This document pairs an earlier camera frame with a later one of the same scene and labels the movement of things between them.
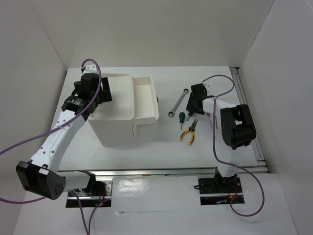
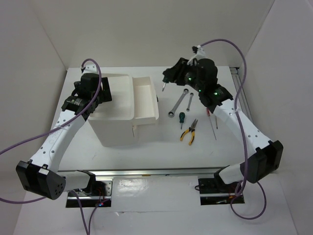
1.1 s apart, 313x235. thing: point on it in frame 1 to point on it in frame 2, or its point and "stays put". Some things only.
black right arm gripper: x=190 y=105 to x=175 y=72
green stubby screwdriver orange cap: x=182 y=118 stays put
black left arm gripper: x=106 y=94 stays put
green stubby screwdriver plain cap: x=189 y=115 to x=165 y=80
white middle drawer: x=134 y=130 stays put
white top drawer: x=145 y=109 stays put
